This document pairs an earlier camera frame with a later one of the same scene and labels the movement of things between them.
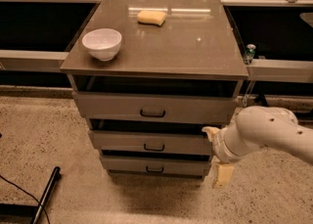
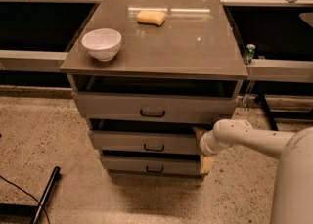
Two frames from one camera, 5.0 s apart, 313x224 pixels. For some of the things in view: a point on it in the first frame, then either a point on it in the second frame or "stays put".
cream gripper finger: x=211 y=131 -> x=199 y=132
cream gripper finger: x=224 y=174 -> x=206 y=163
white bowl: x=103 y=43 stays put
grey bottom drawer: x=186 y=165 stays put
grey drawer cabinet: x=179 y=71 stays put
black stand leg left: x=47 y=193 stays put
